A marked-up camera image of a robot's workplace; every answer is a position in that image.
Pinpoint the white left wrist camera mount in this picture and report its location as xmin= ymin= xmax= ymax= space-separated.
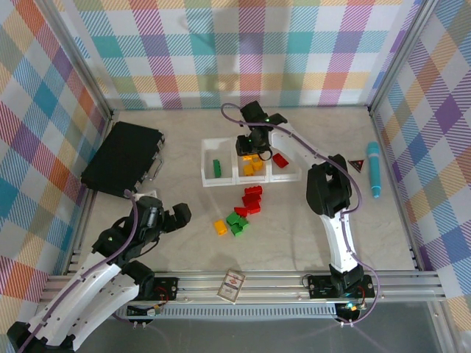
xmin=132 ymin=188 xmax=159 ymax=202

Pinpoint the silver metal case handle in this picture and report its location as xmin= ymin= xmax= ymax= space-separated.
xmin=145 ymin=155 xmax=166 ymax=182

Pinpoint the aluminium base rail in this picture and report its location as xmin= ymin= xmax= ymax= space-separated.
xmin=38 ymin=270 xmax=448 ymax=306

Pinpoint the plaid backdrop cloth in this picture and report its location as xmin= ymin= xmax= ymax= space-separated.
xmin=371 ymin=0 xmax=471 ymax=353
xmin=0 ymin=0 xmax=111 ymax=353
xmin=47 ymin=0 xmax=431 ymax=111

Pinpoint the small controller board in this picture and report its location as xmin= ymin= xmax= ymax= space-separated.
xmin=336 ymin=301 xmax=365 ymax=327
xmin=127 ymin=304 xmax=163 ymax=327

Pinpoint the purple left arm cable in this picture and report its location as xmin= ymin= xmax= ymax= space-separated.
xmin=16 ymin=189 xmax=143 ymax=350

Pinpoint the white plastic container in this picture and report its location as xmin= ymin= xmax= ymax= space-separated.
xmin=267 ymin=135 xmax=299 ymax=184
xmin=201 ymin=138 xmax=238 ymax=188
xmin=234 ymin=136 xmax=272 ymax=186

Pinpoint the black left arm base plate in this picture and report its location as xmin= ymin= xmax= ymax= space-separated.
xmin=138 ymin=276 xmax=180 ymax=302

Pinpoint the grey slotted cable duct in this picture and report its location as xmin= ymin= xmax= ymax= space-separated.
xmin=113 ymin=307 xmax=341 ymax=320

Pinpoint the teal marker pen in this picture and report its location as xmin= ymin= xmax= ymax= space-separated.
xmin=366 ymin=141 xmax=383 ymax=199

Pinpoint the black hard case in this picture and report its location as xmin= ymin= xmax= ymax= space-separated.
xmin=80 ymin=121 xmax=166 ymax=199

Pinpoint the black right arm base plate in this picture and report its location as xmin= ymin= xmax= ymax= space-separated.
xmin=307 ymin=274 xmax=376 ymax=299

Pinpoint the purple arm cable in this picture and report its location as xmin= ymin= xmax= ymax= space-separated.
xmin=16 ymin=189 xmax=143 ymax=350
xmin=220 ymin=102 xmax=382 ymax=327

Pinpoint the playing card box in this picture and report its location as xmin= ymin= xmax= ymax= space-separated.
xmin=216 ymin=268 xmax=247 ymax=305

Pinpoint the aluminium frame post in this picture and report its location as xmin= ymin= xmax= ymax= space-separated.
xmin=367 ymin=0 xmax=439 ymax=117
xmin=43 ymin=0 xmax=115 ymax=122

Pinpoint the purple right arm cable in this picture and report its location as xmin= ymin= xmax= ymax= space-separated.
xmin=220 ymin=102 xmax=382 ymax=327

